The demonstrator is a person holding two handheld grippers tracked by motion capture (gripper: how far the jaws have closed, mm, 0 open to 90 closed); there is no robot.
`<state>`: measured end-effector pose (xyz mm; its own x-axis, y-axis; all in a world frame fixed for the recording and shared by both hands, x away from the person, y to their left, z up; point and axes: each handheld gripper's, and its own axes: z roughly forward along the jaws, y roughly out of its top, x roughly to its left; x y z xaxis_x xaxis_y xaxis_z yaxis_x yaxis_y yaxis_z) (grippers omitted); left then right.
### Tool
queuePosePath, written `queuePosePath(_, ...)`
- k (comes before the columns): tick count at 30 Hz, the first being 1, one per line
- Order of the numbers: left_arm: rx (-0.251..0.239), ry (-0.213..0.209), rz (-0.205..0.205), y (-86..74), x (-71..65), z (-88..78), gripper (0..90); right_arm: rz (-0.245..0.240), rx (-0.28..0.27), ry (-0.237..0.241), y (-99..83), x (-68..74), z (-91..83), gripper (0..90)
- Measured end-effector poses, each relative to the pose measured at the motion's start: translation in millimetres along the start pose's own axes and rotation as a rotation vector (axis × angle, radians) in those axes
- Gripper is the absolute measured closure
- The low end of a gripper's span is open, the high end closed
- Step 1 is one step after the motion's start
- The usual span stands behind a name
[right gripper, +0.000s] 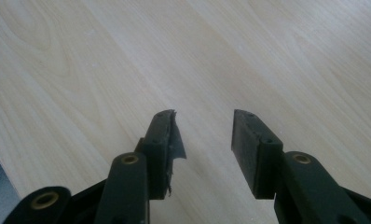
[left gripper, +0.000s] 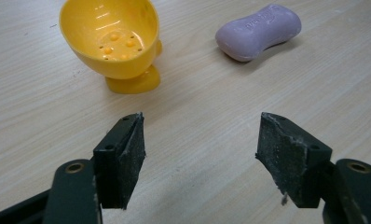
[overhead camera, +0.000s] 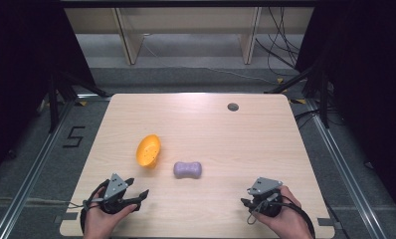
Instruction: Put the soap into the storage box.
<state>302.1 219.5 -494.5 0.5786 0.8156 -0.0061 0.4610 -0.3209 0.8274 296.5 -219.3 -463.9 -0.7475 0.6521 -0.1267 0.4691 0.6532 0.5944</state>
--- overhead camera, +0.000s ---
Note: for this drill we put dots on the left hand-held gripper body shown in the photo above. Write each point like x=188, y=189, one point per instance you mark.
x=114, y=187

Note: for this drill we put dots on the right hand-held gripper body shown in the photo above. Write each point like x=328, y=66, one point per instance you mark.
x=265, y=199

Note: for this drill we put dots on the person's right hand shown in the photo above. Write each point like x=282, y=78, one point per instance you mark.
x=287, y=220

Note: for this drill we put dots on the person's left hand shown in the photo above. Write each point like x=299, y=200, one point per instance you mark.
x=99, y=222

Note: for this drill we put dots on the orange perforated soap dish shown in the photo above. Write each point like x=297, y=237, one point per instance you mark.
x=148, y=150

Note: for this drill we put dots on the grey tape strip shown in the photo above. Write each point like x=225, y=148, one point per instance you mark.
x=328, y=222
x=68, y=217

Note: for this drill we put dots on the purple soap bar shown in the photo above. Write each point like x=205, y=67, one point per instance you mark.
x=187, y=169

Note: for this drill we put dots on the yellow black floor tape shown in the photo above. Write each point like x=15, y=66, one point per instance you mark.
x=83, y=103
x=280, y=80
x=298, y=101

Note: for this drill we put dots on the grey round table grommet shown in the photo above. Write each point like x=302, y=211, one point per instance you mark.
x=233, y=107

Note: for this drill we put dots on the black metal stand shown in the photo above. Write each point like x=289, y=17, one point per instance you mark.
x=318, y=86
x=55, y=99

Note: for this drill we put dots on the black curtain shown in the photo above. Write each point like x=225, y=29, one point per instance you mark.
x=368, y=83
x=23, y=66

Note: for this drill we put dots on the aluminium floor rail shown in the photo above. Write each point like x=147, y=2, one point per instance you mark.
x=343, y=179
x=30, y=176

